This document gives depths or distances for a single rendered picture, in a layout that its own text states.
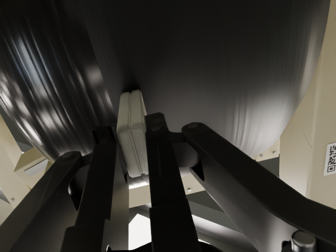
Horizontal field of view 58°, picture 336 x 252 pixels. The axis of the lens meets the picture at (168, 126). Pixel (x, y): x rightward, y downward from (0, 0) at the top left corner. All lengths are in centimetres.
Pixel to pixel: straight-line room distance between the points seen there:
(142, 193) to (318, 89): 57
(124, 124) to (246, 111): 13
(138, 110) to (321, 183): 52
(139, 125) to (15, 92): 12
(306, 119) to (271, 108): 31
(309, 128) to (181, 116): 37
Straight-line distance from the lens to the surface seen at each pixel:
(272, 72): 25
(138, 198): 92
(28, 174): 106
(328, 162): 63
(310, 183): 65
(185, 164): 15
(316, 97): 54
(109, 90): 22
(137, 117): 17
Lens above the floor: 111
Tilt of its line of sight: 32 degrees up
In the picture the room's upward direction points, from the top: 168 degrees clockwise
